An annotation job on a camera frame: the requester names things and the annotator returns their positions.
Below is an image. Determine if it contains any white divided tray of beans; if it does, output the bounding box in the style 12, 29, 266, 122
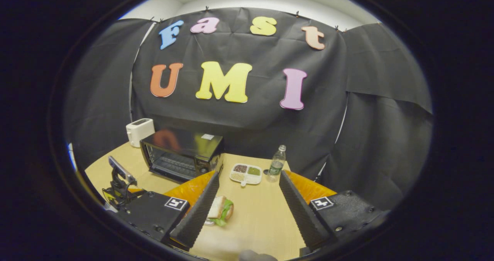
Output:
230, 163, 263, 187

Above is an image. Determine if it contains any white toaster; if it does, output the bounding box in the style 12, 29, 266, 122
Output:
126, 118, 156, 148

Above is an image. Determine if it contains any sandwich with lettuce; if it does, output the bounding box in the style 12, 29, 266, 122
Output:
206, 195, 235, 227

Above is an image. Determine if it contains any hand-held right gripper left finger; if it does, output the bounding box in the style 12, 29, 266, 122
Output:
115, 171, 220, 253

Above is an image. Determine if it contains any black electric oven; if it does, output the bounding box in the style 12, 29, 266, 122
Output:
140, 128, 225, 183

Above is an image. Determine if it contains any black backdrop cloth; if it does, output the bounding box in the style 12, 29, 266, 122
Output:
64, 7, 433, 211

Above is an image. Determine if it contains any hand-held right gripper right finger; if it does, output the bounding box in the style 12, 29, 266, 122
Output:
279, 169, 388, 251

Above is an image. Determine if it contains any clear plastic water bottle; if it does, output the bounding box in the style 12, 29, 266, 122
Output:
268, 145, 287, 183

